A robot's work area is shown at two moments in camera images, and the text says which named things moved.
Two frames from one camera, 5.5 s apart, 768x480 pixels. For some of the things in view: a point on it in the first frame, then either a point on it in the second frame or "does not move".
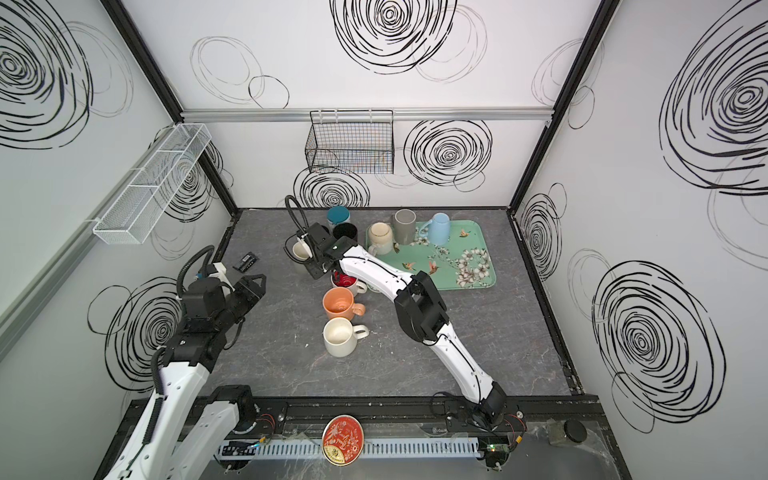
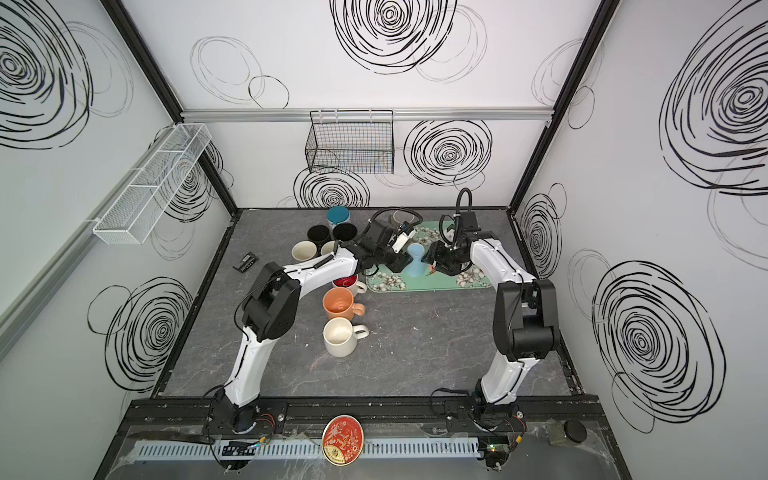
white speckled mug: x=340 y=336 does not move
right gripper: x=315 y=251 to x=441 y=258
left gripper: x=245 y=289 to x=393 y=254
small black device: x=246 y=262 does not move
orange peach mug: x=339 y=302 does not move
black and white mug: x=345 y=230 does not move
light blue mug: x=438 y=229 to x=416 y=267
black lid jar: x=566 y=433 does not move
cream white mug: x=342 y=280 does not move
